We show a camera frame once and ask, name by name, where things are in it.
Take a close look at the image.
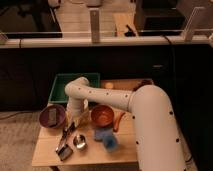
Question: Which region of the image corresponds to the black object on floor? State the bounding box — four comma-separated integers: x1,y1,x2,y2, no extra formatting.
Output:
124,25,136,37

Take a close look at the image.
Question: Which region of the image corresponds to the orange bowl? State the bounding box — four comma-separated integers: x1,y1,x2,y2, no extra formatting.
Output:
91,105,114,127

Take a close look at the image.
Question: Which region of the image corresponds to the blue plastic cup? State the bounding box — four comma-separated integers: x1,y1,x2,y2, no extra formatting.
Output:
103,135,118,152

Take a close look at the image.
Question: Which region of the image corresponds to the white upright post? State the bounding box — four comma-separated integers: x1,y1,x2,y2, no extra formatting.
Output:
181,6,205,41
90,8,100,43

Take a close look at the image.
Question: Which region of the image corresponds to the green plastic tray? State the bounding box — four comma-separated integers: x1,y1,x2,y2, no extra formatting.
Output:
48,73,101,105

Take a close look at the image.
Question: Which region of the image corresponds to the white upright post centre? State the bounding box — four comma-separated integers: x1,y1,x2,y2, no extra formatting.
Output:
90,8,100,43

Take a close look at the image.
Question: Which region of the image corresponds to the small steel cup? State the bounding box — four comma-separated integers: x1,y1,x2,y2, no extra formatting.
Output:
73,134,87,150

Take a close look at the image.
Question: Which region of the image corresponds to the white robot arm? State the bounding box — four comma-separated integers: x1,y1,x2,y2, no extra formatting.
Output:
65,77,186,171

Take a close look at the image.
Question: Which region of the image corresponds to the orange carrot toy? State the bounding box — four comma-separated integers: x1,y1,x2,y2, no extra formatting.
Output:
113,112,125,132

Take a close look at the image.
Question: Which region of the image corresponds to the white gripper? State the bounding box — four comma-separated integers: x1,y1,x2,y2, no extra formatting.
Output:
66,99,88,117

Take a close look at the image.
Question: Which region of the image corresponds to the white horizontal rail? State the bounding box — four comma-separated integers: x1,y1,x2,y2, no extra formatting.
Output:
0,35,213,49

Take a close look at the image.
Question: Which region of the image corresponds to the blue cloth under cup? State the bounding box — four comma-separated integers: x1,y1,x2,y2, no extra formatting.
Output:
93,129,112,141

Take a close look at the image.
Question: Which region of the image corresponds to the white upright post right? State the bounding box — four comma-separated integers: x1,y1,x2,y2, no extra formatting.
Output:
181,6,205,41

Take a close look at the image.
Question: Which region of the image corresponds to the metal spoon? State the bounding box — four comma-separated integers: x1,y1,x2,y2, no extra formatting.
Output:
55,129,66,153

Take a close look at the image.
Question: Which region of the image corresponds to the purple bowl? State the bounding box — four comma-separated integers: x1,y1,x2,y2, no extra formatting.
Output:
39,104,66,129

